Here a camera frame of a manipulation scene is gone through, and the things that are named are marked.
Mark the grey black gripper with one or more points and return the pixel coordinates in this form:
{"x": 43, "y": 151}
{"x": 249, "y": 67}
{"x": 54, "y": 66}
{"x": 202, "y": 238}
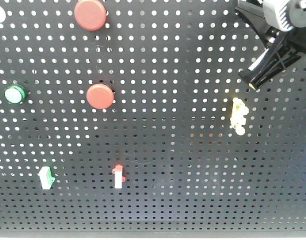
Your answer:
{"x": 281, "y": 27}

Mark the upper red mushroom button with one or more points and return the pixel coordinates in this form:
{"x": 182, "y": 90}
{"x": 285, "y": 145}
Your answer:
{"x": 90, "y": 14}

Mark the red mushroom button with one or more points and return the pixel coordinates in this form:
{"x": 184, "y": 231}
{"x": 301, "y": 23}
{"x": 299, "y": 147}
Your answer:
{"x": 90, "y": 14}
{"x": 100, "y": 96}

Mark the lower red mushroom button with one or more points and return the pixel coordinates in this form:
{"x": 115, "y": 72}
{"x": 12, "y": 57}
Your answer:
{"x": 100, "y": 96}

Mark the black perforated pegboard panel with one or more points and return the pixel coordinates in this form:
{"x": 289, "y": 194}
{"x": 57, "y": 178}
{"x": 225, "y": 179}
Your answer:
{"x": 173, "y": 66}

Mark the green round push button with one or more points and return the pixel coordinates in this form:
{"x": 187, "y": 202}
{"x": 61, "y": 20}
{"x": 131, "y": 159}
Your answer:
{"x": 15, "y": 94}

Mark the yellow toggle switch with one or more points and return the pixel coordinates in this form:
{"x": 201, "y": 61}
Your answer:
{"x": 238, "y": 113}

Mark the white red rocker switch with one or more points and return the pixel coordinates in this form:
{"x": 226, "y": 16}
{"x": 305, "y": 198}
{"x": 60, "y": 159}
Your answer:
{"x": 119, "y": 179}

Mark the white green rocker switch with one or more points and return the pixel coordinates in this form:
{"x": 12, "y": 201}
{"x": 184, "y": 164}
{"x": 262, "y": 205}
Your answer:
{"x": 46, "y": 178}

